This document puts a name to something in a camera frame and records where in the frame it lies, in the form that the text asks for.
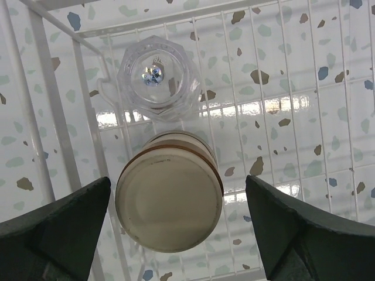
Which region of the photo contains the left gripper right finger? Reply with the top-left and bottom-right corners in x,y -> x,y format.
246,176 -> 374,280

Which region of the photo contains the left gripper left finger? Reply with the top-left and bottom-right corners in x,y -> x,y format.
1,177 -> 111,280

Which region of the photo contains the cream brown metal cup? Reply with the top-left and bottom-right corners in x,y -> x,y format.
115,130 -> 224,253

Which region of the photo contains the clear plastic cup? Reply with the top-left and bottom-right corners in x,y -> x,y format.
117,36 -> 202,122

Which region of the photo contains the clear wire dish rack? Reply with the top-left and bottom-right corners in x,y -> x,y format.
1,1 -> 374,280

